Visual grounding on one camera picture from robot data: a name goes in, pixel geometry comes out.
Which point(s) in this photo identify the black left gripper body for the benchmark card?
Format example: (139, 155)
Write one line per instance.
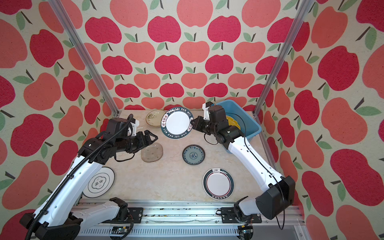
(132, 143)

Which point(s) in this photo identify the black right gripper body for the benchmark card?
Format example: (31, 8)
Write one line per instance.
(204, 125)

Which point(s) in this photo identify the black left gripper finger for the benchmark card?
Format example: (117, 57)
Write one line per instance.
(148, 136)
(147, 149)

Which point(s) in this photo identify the yellow dotted scalloped plate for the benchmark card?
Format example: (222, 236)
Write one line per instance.
(233, 122)

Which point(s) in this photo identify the green rim Hao Shi plate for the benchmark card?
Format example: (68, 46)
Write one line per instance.
(176, 123)

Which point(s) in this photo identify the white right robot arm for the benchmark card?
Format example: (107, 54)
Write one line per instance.
(278, 191)

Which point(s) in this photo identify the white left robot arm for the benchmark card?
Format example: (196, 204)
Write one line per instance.
(55, 219)

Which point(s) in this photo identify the blue plastic bin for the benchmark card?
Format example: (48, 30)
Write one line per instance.
(247, 123)

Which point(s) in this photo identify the smoky glass plate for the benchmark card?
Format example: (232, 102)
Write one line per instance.
(154, 157)

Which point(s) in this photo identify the beige brown rim plate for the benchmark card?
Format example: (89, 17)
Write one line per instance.
(154, 118)

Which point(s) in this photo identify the blue floral small plate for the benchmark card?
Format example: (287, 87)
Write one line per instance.
(193, 155)

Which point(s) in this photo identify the green red rim plate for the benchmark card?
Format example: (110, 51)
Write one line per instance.
(218, 184)

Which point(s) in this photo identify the white black ring plate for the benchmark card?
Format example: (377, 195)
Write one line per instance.
(100, 183)

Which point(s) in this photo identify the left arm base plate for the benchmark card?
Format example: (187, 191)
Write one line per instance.
(135, 214)

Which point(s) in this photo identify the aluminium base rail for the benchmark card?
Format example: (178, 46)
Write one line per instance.
(165, 220)

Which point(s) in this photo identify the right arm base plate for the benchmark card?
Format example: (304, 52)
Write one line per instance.
(235, 216)

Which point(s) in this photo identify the right aluminium corner post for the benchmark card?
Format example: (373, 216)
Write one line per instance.
(302, 12)

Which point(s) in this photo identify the aluminium corner post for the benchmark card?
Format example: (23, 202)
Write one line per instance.
(302, 12)
(68, 26)

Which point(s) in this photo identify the left aluminium corner post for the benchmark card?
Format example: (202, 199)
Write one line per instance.
(68, 26)

